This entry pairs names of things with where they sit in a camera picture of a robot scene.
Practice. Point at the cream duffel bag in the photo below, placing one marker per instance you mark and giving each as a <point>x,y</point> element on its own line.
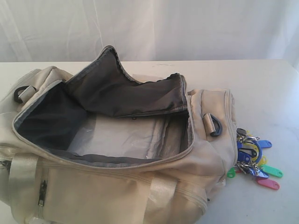
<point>101,147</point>

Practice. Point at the white backdrop curtain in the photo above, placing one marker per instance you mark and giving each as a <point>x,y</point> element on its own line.
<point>140,30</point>

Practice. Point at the colourful key tag bunch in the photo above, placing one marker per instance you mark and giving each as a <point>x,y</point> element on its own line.
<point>251,160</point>

